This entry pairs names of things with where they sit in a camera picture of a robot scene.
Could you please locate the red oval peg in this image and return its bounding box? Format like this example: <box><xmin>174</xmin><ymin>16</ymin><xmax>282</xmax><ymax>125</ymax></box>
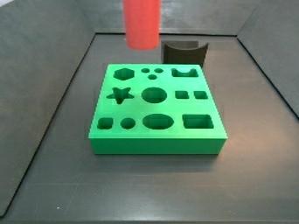
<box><xmin>123</xmin><ymin>0</ymin><xmax>162</xmax><ymax>50</ymax></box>

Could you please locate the green shape sorter block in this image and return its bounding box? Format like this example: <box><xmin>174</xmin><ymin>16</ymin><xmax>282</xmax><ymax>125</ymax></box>
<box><xmin>89</xmin><ymin>64</ymin><xmax>229</xmax><ymax>155</ymax></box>

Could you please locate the black curved holder piece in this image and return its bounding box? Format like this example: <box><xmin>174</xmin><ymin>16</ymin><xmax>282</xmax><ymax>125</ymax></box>
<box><xmin>162</xmin><ymin>40</ymin><xmax>210</xmax><ymax>67</ymax></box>

